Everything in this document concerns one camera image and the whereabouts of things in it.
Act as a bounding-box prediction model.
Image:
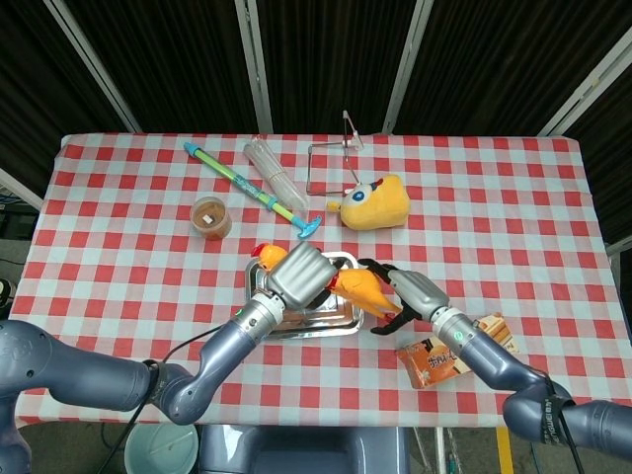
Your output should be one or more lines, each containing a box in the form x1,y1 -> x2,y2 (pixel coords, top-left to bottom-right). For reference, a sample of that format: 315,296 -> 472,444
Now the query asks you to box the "white plastic bucket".
122,423 -> 199,474

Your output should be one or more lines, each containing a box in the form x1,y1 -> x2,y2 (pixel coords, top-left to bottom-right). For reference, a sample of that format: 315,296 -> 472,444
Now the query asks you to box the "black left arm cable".
96,323 -> 234,474

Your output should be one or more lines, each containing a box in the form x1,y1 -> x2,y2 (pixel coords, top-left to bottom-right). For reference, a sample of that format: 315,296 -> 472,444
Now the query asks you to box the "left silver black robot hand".
265,240 -> 346,313

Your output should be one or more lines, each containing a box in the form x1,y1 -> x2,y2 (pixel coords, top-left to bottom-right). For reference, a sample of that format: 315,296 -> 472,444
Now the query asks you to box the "red white checkered tablecloth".
9,131 -> 632,429

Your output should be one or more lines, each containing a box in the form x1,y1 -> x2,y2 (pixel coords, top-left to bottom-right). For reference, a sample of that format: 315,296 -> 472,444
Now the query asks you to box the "blue green water squirter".
183,141 -> 323,242

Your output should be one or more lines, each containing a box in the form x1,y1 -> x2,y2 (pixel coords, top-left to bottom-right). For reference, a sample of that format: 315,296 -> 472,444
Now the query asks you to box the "metal table leg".
433,427 -> 461,474

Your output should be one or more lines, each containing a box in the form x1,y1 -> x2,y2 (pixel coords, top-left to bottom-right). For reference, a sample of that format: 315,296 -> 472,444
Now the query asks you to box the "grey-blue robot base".
197,425 -> 411,474

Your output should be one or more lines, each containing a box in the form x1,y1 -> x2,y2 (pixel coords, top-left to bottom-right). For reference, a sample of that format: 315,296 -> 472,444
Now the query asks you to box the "white metal frame post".
42,0 -> 143,133
381,0 -> 436,135
233,0 -> 274,135
0,166 -> 44,212
536,27 -> 632,138

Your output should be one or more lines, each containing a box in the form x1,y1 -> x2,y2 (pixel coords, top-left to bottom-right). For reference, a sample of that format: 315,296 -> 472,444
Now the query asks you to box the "metal wire stand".
305,110 -> 365,197

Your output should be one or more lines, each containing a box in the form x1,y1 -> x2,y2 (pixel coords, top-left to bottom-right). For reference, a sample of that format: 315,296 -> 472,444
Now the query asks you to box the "yellow plush bird toy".
326,173 -> 412,232

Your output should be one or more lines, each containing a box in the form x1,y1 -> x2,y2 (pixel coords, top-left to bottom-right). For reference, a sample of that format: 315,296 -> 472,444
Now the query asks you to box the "orange biscuit box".
397,312 -> 520,390

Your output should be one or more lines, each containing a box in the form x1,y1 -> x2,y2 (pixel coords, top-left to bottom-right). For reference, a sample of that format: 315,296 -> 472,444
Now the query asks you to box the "brown-filled clear plastic jar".
190,196 -> 233,242

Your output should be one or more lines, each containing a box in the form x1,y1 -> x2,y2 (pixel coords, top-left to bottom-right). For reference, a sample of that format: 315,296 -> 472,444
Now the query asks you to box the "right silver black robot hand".
357,257 -> 451,337

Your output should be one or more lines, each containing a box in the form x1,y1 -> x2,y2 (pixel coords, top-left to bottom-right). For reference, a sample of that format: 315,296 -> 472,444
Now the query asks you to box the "clear plastic cup stack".
242,138 -> 311,211

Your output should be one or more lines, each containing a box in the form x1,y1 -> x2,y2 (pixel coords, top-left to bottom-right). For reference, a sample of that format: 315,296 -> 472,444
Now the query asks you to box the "rectangular metal tray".
245,250 -> 365,342

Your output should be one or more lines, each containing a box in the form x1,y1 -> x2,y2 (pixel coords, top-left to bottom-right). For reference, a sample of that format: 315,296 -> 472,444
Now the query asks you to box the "yellow rubber chicken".
250,242 -> 404,318

